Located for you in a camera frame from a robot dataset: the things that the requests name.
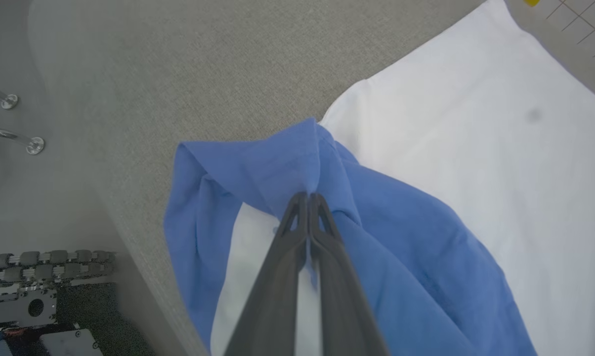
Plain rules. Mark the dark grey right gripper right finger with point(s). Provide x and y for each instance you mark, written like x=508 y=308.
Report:
x=342 y=301

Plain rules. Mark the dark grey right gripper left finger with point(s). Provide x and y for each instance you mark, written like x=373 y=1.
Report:
x=273 y=301

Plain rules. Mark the white and blue t-shirt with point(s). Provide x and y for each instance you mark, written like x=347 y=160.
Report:
x=450 y=198

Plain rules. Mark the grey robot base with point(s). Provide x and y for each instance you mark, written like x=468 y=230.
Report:
x=40 y=198

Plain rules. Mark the lemon and bottle print backdrop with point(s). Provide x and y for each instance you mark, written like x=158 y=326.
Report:
x=581 y=22

